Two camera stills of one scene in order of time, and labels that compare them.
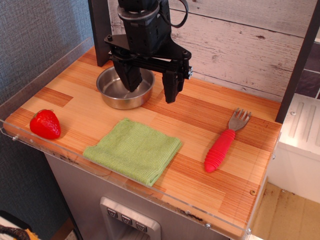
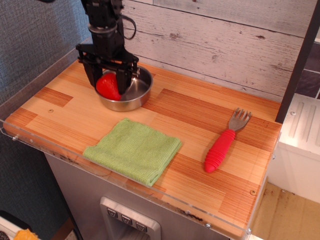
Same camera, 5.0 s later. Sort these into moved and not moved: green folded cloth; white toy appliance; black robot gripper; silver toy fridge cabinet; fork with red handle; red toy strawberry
Moved: red toy strawberry; black robot gripper
Not moved: fork with red handle; green folded cloth; white toy appliance; silver toy fridge cabinet
